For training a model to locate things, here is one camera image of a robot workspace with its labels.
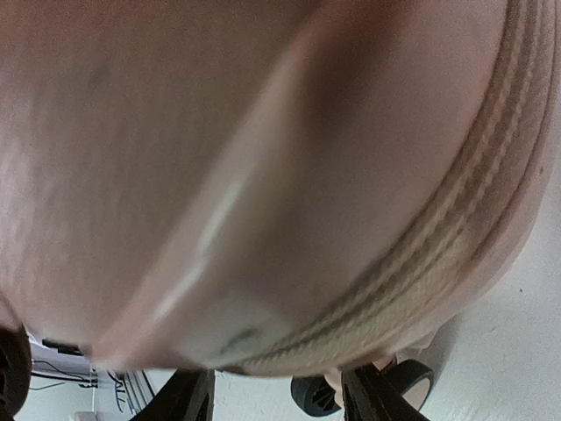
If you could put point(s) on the pink hard-shell suitcase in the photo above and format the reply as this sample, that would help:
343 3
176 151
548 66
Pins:
264 188

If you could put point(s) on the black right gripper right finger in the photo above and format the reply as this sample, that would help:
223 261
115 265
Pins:
393 395

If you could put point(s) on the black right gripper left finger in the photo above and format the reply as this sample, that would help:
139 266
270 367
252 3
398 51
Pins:
187 396

